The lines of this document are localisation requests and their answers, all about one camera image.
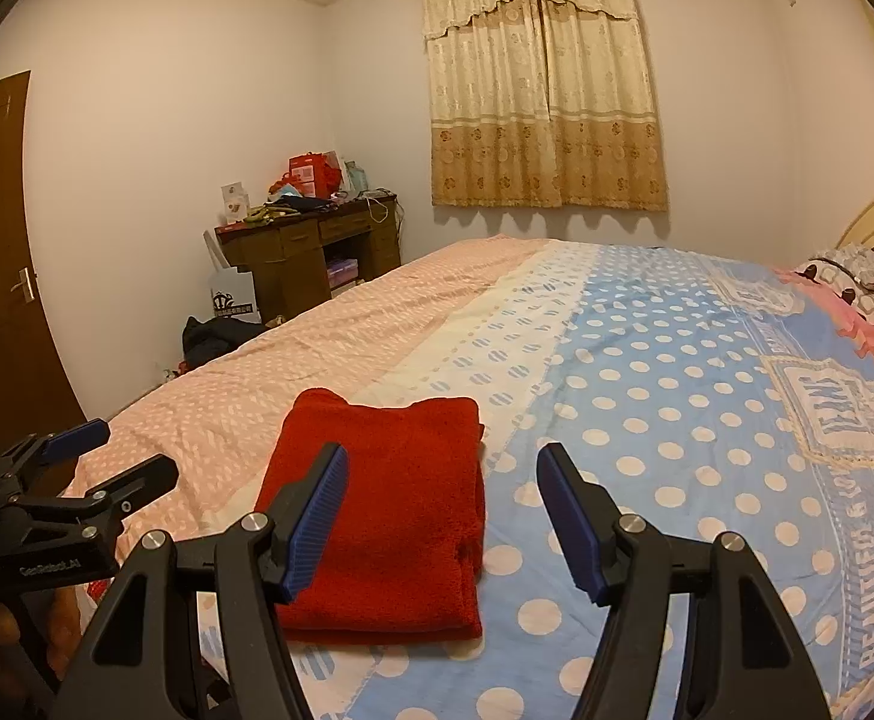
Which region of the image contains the grey patterned folded cloth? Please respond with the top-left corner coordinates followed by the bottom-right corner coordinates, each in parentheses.
top-left (793, 246), bottom-right (874, 327)

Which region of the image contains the red gift bag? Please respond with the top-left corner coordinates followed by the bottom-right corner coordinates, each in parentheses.
top-left (288, 152), bottom-right (344, 200)

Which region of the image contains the white greeting card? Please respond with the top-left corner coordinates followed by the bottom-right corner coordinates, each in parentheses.
top-left (219, 181), bottom-right (250, 226)

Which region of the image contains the dark blue cloth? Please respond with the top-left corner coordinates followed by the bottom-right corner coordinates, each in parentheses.
top-left (268, 195), bottom-right (333, 215)

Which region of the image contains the brown wooden door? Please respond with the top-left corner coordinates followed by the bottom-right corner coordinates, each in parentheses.
top-left (0, 71), bottom-right (89, 458)

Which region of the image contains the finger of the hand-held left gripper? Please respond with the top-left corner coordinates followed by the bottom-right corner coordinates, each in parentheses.
top-left (13, 454), bottom-right (181, 541)
top-left (0, 418), bottom-right (112, 497)

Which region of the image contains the bed with patterned sheet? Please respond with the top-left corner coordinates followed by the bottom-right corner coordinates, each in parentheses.
top-left (62, 236), bottom-right (874, 720)

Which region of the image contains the brown wooden desk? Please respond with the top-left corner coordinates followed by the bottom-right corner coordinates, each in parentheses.
top-left (214, 195), bottom-right (402, 323)

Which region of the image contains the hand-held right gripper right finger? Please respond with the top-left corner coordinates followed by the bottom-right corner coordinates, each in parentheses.
top-left (536, 441), bottom-right (836, 720)

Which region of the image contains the white paper bag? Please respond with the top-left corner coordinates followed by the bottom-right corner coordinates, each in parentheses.
top-left (203, 229), bottom-right (262, 323)

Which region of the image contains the red knitted sweater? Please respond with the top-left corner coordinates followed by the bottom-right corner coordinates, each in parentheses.
top-left (255, 388), bottom-right (487, 646)

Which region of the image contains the short beige window curtain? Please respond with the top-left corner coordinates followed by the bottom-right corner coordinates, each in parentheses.
top-left (422, 0), bottom-right (669, 212)

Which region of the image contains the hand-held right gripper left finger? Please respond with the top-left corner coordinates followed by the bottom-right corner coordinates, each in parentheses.
top-left (47, 441), bottom-right (352, 720)

